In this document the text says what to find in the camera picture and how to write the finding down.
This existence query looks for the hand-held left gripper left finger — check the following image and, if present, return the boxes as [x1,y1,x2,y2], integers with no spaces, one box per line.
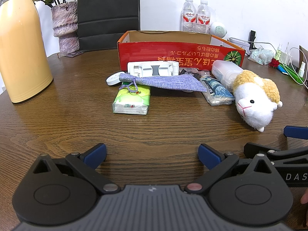
[30,143,121,194]

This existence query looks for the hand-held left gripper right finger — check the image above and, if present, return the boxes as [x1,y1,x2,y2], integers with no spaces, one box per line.
[184,144,280,194]

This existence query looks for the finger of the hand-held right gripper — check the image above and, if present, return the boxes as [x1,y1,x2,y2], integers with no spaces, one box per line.
[283,126,308,140]
[244,143,308,161]

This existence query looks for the white and tan plush hamster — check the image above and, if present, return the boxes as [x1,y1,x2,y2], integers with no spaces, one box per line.
[232,69,284,133]

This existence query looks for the green tissue packet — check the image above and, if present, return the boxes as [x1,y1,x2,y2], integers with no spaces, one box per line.
[112,84,151,115]

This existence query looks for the blue-purple linen pouch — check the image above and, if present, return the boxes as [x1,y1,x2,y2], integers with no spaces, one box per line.
[119,73,207,93]

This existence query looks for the translucent white plastic box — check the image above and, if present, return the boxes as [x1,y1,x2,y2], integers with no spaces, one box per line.
[212,60,244,92]

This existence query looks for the white folding phone stand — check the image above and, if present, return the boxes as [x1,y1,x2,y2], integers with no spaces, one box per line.
[127,61,180,78]

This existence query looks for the red cardboard box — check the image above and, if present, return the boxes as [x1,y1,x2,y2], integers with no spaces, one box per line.
[117,30,246,72]

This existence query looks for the long green box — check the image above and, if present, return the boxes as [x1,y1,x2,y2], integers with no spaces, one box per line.
[277,65,305,85]

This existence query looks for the painted-print wet wipes packet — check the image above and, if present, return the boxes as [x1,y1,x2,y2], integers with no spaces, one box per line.
[200,70,236,106]

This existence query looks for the white charger block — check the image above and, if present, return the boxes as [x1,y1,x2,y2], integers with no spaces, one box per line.
[280,50,293,65]

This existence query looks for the white round disc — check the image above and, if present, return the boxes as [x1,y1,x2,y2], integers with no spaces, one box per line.
[106,72,126,86]

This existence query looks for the small clear spray bottle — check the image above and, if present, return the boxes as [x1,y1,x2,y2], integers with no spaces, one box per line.
[274,44,283,62]

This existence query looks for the bag of pale green beads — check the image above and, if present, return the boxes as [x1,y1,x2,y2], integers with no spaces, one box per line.
[248,48,275,65]

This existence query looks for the dark snack packet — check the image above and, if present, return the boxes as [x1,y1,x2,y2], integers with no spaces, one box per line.
[179,69,201,79]

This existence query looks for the small dark card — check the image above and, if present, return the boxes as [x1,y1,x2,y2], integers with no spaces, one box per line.
[59,51,85,58]

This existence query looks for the black flashlight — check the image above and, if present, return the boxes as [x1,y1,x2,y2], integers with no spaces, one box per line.
[249,30,256,51]

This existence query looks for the pale tin box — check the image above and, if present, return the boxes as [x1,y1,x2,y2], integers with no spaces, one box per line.
[227,37,251,53]

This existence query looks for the yellow thermos jug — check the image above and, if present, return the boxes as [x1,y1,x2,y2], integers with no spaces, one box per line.
[0,0,54,104]

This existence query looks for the white robot-shaped speaker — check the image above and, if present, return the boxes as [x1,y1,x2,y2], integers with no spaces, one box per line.
[209,22,228,38]

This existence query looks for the mottled purple ceramic vase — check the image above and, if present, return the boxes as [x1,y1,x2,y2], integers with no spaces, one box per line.
[51,1,80,53]

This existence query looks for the clear water bottle red label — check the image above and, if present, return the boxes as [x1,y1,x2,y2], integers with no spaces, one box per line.
[196,0,212,34]
[181,0,198,33]

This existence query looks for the black paper bag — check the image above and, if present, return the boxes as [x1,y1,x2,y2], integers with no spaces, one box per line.
[77,0,141,52]

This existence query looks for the white charging cable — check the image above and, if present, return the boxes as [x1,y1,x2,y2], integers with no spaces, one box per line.
[280,47,308,86]

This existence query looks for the grey cable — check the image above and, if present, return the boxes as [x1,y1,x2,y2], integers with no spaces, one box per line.
[254,42,275,51]

